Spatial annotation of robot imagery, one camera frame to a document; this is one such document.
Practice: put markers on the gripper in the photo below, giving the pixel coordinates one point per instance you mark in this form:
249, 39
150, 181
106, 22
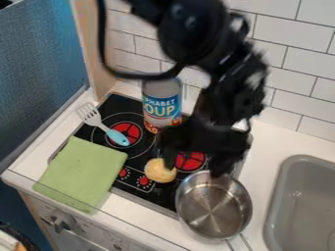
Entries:
209, 139

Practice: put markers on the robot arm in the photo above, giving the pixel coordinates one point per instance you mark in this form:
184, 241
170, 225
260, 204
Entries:
196, 36

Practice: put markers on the silver pot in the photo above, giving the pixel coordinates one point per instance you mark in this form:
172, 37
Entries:
213, 209

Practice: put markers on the yellow round toy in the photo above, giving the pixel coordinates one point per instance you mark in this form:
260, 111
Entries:
159, 171

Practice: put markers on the toy stove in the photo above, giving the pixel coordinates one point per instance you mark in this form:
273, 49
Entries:
139, 150

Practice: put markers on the blue and white soup can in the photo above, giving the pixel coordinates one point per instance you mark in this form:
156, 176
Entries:
162, 106

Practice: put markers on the green cloth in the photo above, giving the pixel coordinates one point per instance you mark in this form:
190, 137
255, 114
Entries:
80, 173

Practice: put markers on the toy sink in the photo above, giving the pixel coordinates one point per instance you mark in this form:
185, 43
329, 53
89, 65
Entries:
305, 206

